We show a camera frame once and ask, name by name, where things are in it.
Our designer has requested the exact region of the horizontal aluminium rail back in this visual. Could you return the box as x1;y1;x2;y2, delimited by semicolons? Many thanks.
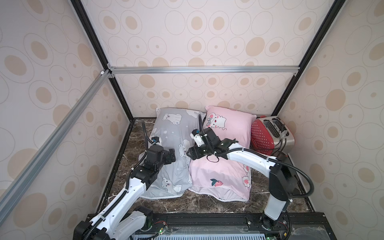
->
110;66;300;75

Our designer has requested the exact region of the pink cat-print pillow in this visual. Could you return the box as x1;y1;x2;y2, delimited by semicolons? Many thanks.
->
189;106;257;202

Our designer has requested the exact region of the aluminium rail left wall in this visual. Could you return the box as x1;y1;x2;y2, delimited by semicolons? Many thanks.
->
1;70;111;225

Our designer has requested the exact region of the grey bear-print pillow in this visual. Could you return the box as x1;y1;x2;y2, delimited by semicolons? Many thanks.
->
142;108;206;200

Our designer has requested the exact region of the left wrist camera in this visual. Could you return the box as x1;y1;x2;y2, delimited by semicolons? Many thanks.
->
151;137;162;146

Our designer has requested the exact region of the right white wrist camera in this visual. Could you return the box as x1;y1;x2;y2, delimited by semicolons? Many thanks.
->
190;129;207;147

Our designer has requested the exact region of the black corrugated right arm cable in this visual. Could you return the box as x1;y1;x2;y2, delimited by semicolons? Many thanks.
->
209;148;315;199

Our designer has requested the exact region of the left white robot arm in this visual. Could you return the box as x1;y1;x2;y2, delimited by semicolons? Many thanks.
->
73;145;176;240

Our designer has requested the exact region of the black base frame rail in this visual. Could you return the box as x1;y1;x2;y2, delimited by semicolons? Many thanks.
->
86;211;337;240

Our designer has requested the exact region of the red and silver toaster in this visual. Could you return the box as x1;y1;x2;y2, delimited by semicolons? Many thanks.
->
251;116;295;156

